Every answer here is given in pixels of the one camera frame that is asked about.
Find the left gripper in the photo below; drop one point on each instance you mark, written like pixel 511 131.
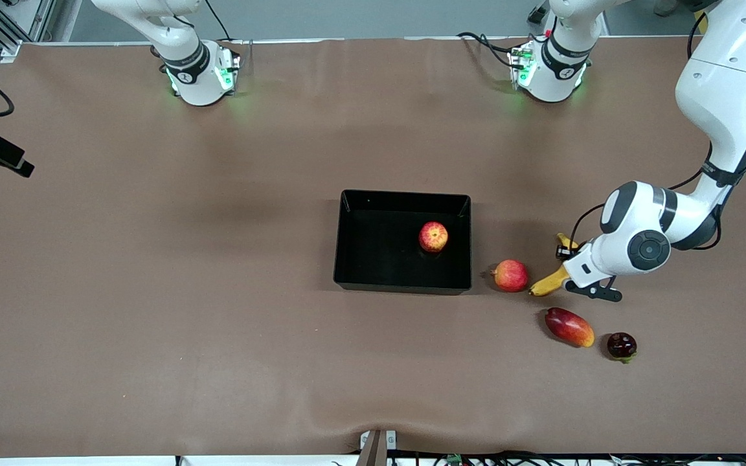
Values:
pixel 565 253

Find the red yellow mango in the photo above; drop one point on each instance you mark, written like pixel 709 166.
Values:
pixel 569 327

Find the metal table edge bracket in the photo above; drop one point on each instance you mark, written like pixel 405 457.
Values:
pixel 377 446

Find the black plastic box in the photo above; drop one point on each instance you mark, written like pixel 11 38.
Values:
pixel 379 259

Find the red apple near tray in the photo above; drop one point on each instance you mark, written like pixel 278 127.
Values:
pixel 510 276

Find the black floor connector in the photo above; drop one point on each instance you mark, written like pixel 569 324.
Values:
pixel 538 13

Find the brown table cover sheet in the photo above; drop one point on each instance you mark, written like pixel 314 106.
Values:
pixel 373 129

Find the aluminium frame profile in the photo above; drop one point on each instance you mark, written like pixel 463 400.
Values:
pixel 39 16

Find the dark purple mangosteen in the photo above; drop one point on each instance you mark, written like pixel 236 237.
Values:
pixel 621 345

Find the red yellow apple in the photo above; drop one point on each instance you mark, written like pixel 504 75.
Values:
pixel 433 236

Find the green connector plug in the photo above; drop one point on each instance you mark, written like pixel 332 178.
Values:
pixel 454 459

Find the yellow banana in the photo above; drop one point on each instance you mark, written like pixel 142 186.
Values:
pixel 544 285

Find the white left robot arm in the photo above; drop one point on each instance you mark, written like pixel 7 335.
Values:
pixel 723 84

